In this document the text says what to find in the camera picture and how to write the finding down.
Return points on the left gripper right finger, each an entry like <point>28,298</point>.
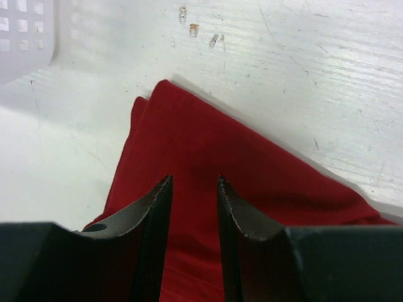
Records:
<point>263,260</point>

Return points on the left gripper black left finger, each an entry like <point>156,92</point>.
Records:
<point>120,258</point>

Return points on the red t shirt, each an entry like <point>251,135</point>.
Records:
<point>176,133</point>

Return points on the white plastic mesh basket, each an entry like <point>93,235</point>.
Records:
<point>27,36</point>

